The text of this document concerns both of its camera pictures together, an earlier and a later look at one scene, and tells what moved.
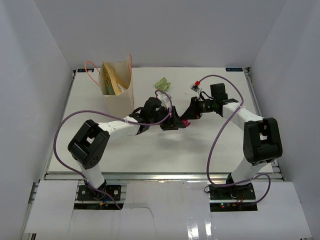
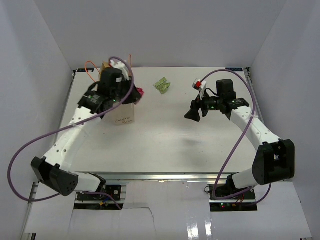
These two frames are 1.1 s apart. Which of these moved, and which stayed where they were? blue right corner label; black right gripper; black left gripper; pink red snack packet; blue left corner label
Moved: pink red snack packet; black left gripper
Stayed: blue right corner label; blue left corner label; black right gripper
